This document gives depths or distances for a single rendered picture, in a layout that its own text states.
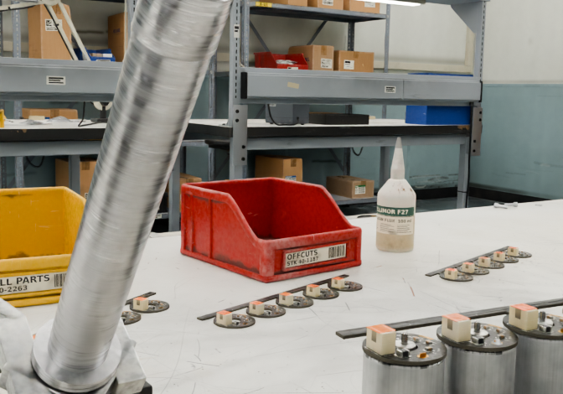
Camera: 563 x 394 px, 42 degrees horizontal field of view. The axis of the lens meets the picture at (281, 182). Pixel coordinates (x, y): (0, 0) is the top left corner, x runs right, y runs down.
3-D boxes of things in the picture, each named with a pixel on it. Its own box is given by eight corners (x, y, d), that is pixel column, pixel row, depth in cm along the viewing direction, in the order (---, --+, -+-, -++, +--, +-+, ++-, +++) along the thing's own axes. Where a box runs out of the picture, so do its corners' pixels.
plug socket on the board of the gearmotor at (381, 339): (402, 352, 21) (403, 330, 21) (378, 356, 21) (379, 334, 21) (387, 344, 22) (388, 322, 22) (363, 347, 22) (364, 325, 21)
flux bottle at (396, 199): (368, 248, 65) (372, 137, 63) (389, 242, 67) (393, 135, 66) (400, 254, 62) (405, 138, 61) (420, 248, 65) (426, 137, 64)
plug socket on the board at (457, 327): (477, 339, 22) (477, 318, 22) (455, 343, 22) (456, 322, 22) (459, 332, 23) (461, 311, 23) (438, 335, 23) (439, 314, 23)
